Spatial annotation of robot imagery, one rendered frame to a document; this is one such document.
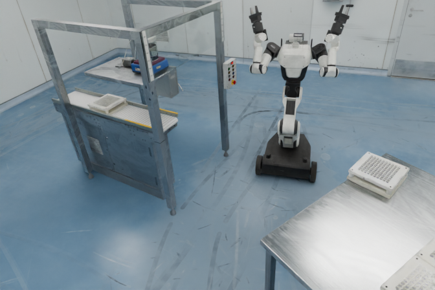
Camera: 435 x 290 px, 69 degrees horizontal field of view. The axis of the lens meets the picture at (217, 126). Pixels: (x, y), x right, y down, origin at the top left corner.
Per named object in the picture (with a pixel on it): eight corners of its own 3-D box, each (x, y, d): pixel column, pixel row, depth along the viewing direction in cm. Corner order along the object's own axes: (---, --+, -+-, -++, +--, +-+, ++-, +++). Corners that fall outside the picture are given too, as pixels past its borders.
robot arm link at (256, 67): (251, 49, 268) (248, 72, 269) (262, 49, 262) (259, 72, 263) (257, 52, 276) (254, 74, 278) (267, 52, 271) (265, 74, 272)
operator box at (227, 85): (236, 83, 318) (235, 57, 304) (228, 89, 305) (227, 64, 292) (231, 82, 320) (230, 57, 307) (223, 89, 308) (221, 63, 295)
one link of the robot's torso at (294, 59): (277, 70, 314) (278, 35, 295) (312, 72, 305) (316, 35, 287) (273, 83, 290) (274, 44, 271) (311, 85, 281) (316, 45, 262)
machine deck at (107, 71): (176, 71, 248) (175, 66, 246) (144, 90, 221) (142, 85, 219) (120, 61, 277) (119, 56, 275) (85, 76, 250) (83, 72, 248)
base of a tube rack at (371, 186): (406, 177, 185) (408, 174, 183) (389, 199, 171) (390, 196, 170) (365, 160, 200) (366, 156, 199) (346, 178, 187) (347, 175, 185)
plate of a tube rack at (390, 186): (409, 170, 182) (410, 167, 181) (391, 192, 168) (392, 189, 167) (367, 153, 198) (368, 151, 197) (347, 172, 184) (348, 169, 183)
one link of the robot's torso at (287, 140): (279, 135, 336) (278, 116, 293) (299, 137, 330) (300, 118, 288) (278, 149, 330) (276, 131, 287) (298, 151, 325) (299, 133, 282)
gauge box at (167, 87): (179, 92, 258) (176, 70, 248) (171, 98, 251) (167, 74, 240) (158, 88, 268) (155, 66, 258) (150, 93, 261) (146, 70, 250)
